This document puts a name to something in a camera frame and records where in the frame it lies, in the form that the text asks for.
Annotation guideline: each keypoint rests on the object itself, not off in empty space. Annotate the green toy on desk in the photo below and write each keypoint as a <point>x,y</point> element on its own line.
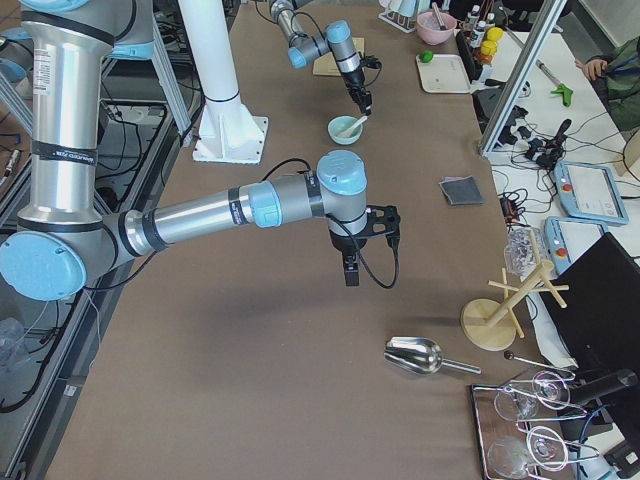
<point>565,93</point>

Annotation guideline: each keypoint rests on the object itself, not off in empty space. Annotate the green lime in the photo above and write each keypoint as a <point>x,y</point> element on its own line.
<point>426,56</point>

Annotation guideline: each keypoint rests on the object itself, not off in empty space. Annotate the black monitor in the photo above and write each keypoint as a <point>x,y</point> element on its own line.
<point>600,324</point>

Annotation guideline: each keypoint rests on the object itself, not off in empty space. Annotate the lower blue teach pendant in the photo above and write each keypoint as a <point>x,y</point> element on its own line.
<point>569,238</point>

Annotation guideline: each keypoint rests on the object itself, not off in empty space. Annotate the clear glass dish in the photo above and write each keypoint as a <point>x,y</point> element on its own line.
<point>525,248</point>

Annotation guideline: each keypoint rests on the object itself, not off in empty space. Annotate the wooden cutting board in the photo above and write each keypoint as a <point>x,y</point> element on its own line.
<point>326,66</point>

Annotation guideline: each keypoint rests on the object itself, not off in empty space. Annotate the blue teach pendant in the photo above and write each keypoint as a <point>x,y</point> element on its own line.
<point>589,191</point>
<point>569,238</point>

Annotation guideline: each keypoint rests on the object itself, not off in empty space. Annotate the lower wine glass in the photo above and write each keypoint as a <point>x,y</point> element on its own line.
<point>540,451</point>

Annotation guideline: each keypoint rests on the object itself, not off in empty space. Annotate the yellow lemon toy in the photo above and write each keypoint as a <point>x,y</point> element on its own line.
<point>493,34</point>

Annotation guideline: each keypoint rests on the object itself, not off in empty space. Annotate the aluminium frame post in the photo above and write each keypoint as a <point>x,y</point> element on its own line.
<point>542,27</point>

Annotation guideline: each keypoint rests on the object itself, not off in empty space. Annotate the wine glass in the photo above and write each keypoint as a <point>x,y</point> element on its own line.
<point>521,400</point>
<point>540,451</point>

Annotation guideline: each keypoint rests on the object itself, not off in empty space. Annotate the wooden cup tree stand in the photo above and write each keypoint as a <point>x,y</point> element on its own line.
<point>492,325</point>

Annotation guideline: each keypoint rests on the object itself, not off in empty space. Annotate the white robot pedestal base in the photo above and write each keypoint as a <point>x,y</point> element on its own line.
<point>228,132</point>

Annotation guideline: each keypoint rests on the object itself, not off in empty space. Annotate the light green bowl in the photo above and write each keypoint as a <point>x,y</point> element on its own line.
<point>338,125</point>

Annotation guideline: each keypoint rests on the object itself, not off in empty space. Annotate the wire glass rack tray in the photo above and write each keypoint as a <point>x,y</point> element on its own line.
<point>519,426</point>

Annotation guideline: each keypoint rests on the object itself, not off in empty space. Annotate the upper blue teach pendant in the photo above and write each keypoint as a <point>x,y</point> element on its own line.
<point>589,191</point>

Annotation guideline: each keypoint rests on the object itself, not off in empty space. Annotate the cream tray with bear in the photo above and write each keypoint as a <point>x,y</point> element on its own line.
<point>443,74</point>

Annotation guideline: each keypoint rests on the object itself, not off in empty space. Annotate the pink bowl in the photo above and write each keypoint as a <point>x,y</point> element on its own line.
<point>429,30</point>

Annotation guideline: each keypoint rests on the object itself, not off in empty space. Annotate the white ceramic spoon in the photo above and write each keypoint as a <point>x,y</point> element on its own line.
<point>352,126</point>

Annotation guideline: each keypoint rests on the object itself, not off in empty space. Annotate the metal scoop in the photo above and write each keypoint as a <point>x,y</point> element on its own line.
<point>422,356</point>

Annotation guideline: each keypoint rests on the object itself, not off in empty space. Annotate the upper wine glass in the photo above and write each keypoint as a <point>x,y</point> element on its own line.
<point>521,400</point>

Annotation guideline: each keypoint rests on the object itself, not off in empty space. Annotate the grey folded cloth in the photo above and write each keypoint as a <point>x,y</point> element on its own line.
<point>460,191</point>

